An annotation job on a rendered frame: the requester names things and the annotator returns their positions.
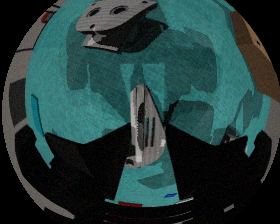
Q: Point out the teal flat plate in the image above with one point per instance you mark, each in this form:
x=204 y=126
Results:
x=36 y=114

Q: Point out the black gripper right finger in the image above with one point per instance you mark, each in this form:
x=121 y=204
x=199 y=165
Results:
x=194 y=160

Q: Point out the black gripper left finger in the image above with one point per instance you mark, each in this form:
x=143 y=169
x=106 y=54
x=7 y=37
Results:
x=103 y=160

